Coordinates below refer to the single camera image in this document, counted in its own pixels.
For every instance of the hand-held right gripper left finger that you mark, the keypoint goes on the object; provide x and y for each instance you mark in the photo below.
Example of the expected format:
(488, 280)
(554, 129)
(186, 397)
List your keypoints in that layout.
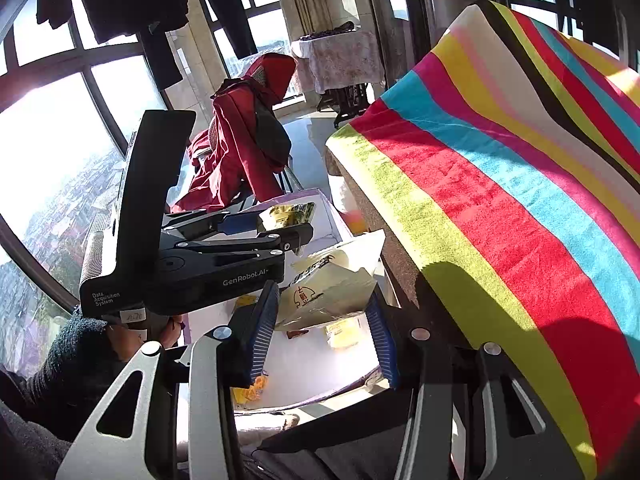
(262, 330)

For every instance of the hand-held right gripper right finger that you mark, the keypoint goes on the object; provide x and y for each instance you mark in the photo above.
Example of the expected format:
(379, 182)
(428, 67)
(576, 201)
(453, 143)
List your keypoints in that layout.
(385, 345)

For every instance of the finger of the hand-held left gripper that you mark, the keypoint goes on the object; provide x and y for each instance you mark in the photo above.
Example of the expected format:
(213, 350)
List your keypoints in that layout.
(295, 236)
(240, 221)

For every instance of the gold foil snack packet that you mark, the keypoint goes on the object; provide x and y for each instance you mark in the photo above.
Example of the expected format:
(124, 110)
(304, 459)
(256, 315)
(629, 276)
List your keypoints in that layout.
(285, 215)

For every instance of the white storage box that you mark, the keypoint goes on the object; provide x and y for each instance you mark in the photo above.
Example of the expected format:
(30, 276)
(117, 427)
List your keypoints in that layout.
(310, 370)

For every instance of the person's left forearm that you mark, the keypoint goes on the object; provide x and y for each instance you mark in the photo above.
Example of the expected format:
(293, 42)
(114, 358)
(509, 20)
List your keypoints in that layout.
(65, 375)

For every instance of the person's left hand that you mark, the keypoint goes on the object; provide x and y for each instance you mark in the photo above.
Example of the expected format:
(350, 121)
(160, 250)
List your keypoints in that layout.
(127, 342)

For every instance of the yellow snack packet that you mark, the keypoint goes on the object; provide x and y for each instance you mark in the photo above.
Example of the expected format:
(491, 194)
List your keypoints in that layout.
(342, 332)

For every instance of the grey mesh office chair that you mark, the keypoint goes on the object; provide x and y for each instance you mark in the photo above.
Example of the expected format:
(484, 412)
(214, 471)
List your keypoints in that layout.
(292, 180)

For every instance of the cream printed bag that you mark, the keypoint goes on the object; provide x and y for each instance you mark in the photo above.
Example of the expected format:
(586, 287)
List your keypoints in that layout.
(330, 285)

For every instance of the small orange bread packet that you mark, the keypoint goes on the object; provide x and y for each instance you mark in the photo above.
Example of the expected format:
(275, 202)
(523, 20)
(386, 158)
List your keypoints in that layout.
(252, 390)

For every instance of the white plastic bag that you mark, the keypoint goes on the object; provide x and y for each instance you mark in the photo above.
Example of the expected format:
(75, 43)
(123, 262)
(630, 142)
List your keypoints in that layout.
(350, 205)

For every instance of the red jacket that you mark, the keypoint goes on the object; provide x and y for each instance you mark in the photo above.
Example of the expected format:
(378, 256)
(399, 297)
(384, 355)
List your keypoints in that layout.
(230, 150)

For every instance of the dark cloth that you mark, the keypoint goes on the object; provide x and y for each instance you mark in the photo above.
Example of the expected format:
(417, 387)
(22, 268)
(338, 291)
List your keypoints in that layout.
(272, 135)

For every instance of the large arched window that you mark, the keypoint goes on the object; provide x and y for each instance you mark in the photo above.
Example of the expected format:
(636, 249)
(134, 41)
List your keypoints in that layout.
(55, 160)

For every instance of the hanging dark garment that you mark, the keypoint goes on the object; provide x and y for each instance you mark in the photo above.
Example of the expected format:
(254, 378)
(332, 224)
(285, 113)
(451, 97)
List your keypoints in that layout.
(162, 60)

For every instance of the black iron table stand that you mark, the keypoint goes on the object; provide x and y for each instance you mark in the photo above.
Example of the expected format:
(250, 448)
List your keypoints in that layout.
(350, 102)

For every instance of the rainbow striped cloth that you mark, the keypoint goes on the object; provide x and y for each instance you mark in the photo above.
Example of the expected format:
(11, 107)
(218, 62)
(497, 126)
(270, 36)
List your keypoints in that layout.
(500, 210)

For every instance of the floral cloth covered table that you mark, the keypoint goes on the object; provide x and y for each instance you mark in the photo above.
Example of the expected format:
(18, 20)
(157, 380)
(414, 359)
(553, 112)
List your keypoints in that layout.
(340, 60)

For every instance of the dark bundle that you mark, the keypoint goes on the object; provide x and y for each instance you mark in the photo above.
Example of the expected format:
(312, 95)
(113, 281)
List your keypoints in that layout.
(327, 31)

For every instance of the hanging dark trousers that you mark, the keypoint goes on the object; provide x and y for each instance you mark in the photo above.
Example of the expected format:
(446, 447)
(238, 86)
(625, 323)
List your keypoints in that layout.
(225, 5)

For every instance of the beige curtain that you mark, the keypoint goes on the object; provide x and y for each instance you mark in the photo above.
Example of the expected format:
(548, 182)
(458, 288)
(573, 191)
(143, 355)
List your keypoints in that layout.
(305, 0)

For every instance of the hanging dark clothes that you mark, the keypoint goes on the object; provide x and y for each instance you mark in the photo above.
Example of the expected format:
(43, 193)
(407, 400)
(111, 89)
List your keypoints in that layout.
(590, 5)

